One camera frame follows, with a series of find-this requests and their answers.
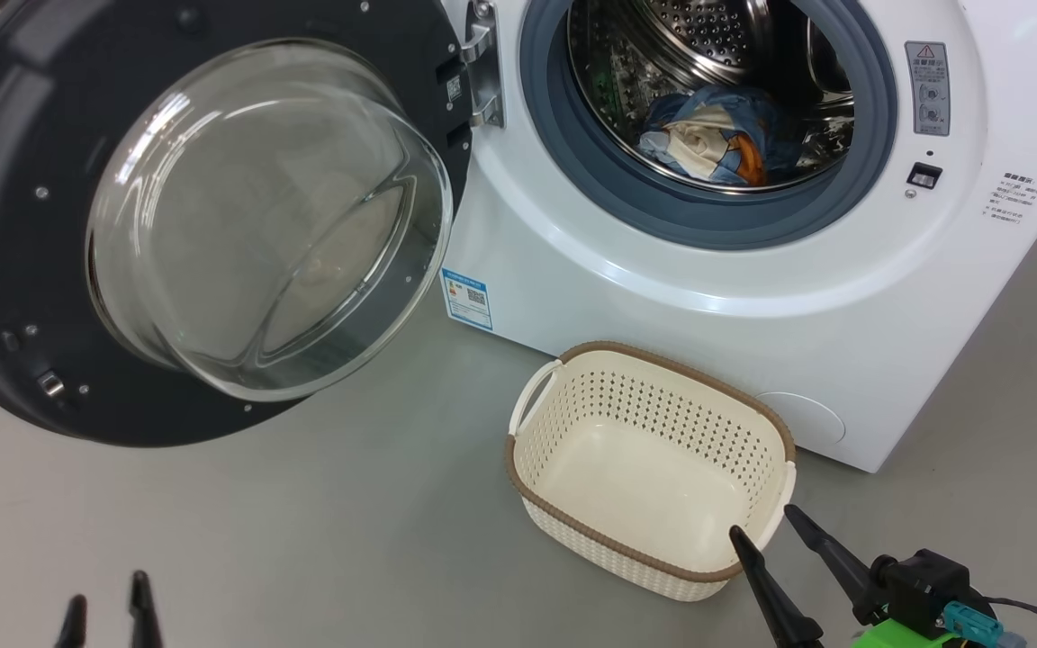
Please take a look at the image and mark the metal washer door hinge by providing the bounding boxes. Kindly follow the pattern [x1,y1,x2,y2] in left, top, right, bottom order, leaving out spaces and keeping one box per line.
[460,0,506,129]

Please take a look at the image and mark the black round glass washer door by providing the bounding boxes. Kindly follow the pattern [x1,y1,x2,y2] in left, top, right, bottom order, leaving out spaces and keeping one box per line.
[0,0,474,448]

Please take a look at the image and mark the cream laundry basket brown rim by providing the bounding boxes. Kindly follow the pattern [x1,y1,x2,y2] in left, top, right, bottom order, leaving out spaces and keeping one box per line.
[505,341,798,602]

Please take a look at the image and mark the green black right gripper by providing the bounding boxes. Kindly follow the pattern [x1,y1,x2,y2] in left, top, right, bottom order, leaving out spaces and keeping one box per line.
[729,504,1004,648]

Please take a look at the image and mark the blue cartoon print garment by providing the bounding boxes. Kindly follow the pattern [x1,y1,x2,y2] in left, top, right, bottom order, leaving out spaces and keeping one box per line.
[654,84,807,181]

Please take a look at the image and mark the white front-load washing machine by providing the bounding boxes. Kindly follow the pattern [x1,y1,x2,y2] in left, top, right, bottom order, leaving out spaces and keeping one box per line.
[442,0,1037,474]

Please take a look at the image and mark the blue energy label sticker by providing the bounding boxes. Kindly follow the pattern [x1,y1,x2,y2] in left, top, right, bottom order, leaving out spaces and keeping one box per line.
[440,267,494,332]

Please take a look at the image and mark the grey warning label sticker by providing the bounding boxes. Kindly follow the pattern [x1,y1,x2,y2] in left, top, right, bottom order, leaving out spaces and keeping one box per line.
[905,40,951,137]

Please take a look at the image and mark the round white filter cover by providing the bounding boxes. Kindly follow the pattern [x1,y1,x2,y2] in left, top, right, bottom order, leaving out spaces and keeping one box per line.
[757,391,846,445]

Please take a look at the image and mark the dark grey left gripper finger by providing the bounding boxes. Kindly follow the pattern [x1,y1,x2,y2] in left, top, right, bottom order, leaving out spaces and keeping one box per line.
[55,594,87,648]
[129,571,164,648]

